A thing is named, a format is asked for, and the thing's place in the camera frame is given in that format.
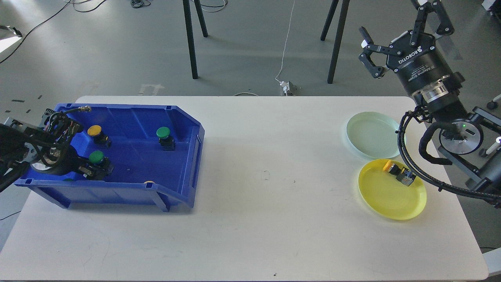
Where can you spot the black stand legs left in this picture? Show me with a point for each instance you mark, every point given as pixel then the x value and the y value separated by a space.
pixel 189 32

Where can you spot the white power plug block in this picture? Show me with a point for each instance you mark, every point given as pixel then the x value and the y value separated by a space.
pixel 287 88

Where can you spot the yellow plate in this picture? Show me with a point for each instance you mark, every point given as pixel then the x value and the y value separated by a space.
pixel 387 196

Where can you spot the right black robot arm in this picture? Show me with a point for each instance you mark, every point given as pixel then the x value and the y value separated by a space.
pixel 452 133

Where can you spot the black stand legs right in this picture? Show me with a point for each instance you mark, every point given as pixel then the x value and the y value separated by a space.
pixel 339 33

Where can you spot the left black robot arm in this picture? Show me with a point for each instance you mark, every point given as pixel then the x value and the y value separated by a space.
pixel 47 148

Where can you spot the black stand legs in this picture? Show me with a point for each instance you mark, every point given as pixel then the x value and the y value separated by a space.
pixel 339 33
pixel 189 32

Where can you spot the pale green plate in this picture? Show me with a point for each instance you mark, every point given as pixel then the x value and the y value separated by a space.
pixel 373 134

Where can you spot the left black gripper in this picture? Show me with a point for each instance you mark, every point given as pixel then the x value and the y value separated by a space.
pixel 57 163

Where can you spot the blue plastic bin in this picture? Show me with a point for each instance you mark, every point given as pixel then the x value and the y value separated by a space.
pixel 137 157

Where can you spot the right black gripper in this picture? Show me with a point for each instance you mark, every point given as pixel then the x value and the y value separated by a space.
pixel 419 62

